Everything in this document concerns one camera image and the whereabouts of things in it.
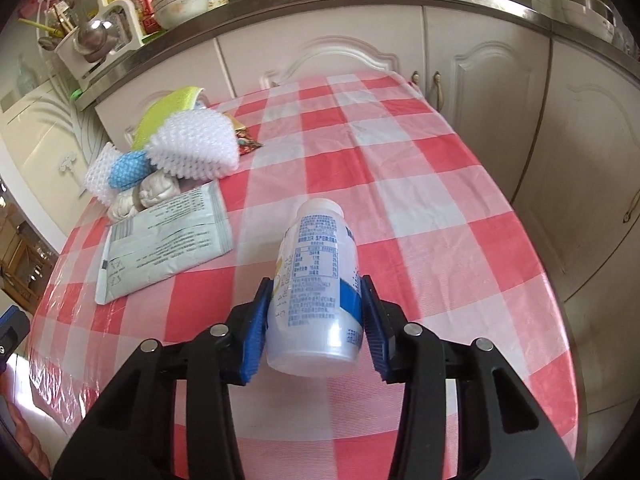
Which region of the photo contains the grey printed plastic package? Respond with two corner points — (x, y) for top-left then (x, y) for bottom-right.
(94, 181), (233, 306)

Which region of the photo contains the small white foam fruit net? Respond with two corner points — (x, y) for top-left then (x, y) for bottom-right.
(84, 142), (122, 207)

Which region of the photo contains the blue patterned cloth wad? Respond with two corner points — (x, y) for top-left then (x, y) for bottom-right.
(107, 151), (153, 191)

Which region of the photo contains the white rag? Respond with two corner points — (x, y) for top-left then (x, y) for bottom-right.
(107, 170), (181, 223)

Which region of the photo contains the white plastic drink bottle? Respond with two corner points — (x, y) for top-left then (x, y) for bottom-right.
(266, 198), (363, 377)

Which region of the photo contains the large white foam fruit net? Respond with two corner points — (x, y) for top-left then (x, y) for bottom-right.
(144, 108), (240, 181)

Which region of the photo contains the yellow-green sponge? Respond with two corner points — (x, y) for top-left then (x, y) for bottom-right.
(131, 86), (204, 151)

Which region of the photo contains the green snack wrapper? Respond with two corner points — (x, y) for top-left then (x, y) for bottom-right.
(224, 113), (262, 156)

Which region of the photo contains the red white checkered tablecloth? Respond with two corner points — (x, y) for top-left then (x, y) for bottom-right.
(29, 74), (577, 448)

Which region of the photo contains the steel ladle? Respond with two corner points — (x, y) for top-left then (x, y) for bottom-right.
(74, 20), (120, 63)

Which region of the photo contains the white dish rack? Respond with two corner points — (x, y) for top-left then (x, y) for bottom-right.
(54, 0), (160, 91)

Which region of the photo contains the red soda can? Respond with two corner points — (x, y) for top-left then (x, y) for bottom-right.
(136, 0), (160, 35)

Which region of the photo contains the grey stone countertop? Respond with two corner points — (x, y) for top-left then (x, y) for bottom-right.
(74, 0), (639, 110)

